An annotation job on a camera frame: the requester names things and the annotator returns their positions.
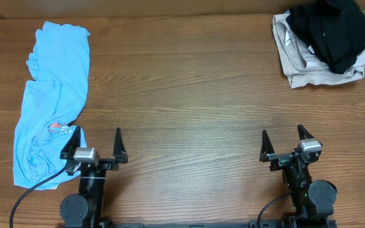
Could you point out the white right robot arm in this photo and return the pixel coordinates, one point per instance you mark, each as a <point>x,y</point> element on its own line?
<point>312,200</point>

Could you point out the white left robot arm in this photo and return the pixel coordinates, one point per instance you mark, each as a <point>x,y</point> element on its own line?
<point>84,209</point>

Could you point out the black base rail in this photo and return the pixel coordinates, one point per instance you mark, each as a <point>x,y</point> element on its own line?
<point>251,224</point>

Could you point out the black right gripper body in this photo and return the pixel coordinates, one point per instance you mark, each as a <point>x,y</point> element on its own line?
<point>285,158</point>

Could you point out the light blue t-shirt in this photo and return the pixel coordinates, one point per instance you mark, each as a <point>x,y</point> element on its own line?
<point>52,101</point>

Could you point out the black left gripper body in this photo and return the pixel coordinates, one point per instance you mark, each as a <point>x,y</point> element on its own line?
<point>105,162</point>

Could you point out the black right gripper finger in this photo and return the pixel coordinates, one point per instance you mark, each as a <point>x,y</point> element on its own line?
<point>303,132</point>
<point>267,151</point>

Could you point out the folded beige garment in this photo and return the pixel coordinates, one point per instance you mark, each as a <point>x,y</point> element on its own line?
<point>302,66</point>

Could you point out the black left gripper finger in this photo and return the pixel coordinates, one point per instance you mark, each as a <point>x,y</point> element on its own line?
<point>73,143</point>
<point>119,151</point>

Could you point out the black polo shirt with logo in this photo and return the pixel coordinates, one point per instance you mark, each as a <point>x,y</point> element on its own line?
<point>334,28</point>

